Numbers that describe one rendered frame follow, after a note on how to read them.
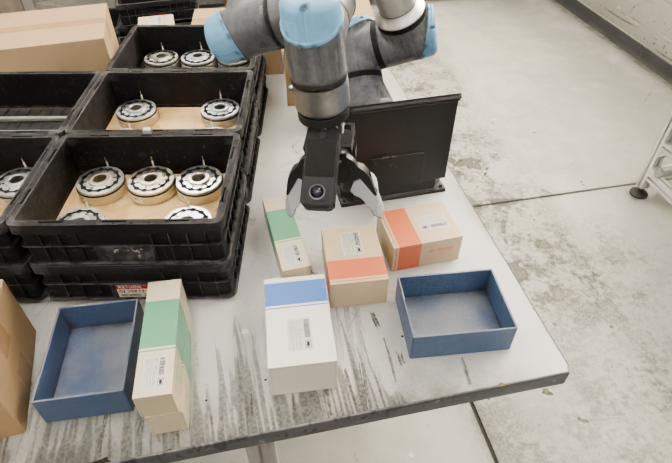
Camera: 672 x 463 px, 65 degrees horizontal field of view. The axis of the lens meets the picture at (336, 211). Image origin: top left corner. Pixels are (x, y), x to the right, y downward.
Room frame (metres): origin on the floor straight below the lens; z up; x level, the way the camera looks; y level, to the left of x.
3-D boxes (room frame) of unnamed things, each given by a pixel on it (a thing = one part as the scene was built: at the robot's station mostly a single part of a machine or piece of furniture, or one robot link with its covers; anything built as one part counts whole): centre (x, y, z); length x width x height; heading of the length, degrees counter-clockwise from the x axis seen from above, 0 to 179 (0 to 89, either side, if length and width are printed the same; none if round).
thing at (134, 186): (0.92, 0.41, 0.86); 0.10 x 0.10 x 0.01
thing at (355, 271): (0.77, -0.04, 0.74); 0.16 x 0.12 x 0.07; 8
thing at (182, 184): (0.92, 0.30, 0.86); 0.10 x 0.10 x 0.01
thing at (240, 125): (1.15, 0.42, 0.92); 0.40 x 0.30 x 0.02; 91
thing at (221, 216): (0.85, 0.41, 0.92); 0.40 x 0.30 x 0.02; 91
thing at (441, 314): (0.65, -0.23, 0.74); 0.20 x 0.15 x 0.07; 96
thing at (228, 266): (0.85, 0.41, 0.76); 0.40 x 0.30 x 0.12; 91
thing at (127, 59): (1.45, 0.42, 0.87); 0.40 x 0.30 x 0.11; 91
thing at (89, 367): (0.55, 0.45, 0.74); 0.20 x 0.15 x 0.07; 9
